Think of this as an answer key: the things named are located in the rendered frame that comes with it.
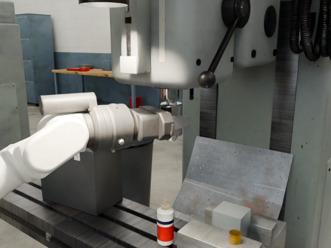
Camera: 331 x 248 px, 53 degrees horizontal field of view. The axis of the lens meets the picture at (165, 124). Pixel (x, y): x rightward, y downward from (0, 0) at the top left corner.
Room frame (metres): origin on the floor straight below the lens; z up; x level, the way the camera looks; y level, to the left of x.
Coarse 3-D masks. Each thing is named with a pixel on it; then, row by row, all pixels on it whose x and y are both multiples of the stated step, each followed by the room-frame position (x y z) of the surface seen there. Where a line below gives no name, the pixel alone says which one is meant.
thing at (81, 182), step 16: (80, 160) 0.85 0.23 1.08; (96, 160) 0.83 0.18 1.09; (112, 160) 0.89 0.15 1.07; (48, 176) 0.92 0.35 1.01; (64, 176) 0.88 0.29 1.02; (80, 176) 0.85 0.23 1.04; (96, 176) 0.83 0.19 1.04; (112, 176) 0.89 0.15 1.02; (48, 192) 0.92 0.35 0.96; (64, 192) 0.89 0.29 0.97; (80, 192) 0.85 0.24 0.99; (96, 192) 0.83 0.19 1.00; (112, 192) 0.89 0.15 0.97; (80, 208) 0.86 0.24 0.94; (96, 208) 0.83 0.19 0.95
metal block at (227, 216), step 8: (216, 208) 0.61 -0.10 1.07; (224, 208) 0.61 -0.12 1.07; (232, 208) 0.61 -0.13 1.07; (240, 208) 0.61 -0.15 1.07; (248, 208) 0.61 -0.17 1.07; (216, 216) 0.59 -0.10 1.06; (224, 216) 0.58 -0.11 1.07; (232, 216) 0.57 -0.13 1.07; (240, 216) 0.57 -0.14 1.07; (248, 216) 0.60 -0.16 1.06; (216, 224) 0.59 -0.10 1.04; (224, 224) 0.58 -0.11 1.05; (232, 224) 0.57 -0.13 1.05; (240, 224) 0.56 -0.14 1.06; (248, 224) 0.60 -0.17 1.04; (248, 232) 0.60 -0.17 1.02
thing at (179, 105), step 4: (164, 104) 0.68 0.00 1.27; (168, 104) 0.67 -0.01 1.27; (172, 104) 0.67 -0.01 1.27; (176, 104) 0.67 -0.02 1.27; (180, 104) 0.68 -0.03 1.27; (164, 108) 0.67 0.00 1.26; (168, 108) 0.67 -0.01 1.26; (172, 108) 0.67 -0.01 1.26; (176, 108) 0.67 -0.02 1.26; (180, 108) 0.68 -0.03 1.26
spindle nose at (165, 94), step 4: (160, 92) 0.69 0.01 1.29; (164, 92) 0.67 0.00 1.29; (168, 92) 0.67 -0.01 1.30; (172, 92) 0.67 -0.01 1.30; (176, 92) 0.67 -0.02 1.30; (180, 92) 0.68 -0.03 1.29; (160, 96) 0.69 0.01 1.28; (164, 96) 0.67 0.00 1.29; (168, 96) 0.67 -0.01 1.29; (172, 96) 0.67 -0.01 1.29; (176, 96) 0.67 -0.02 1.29; (180, 96) 0.68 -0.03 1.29
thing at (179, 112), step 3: (168, 111) 0.67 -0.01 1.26; (171, 111) 0.67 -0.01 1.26; (174, 111) 0.67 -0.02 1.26; (177, 111) 0.67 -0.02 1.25; (180, 111) 0.68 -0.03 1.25; (171, 114) 0.67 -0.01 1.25; (174, 114) 0.67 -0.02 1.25; (177, 114) 0.67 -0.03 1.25; (180, 114) 0.68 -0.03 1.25; (177, 129) 0.67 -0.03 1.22; (180, 129) 0.68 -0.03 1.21; (174, 132) 0.67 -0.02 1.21; (177, 132) 0.67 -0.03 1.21; (180, 132) 0.68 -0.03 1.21; (174, 135) 0.67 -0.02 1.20; (177, 135) 0.67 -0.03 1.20; (180, 135) 0.68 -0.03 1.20
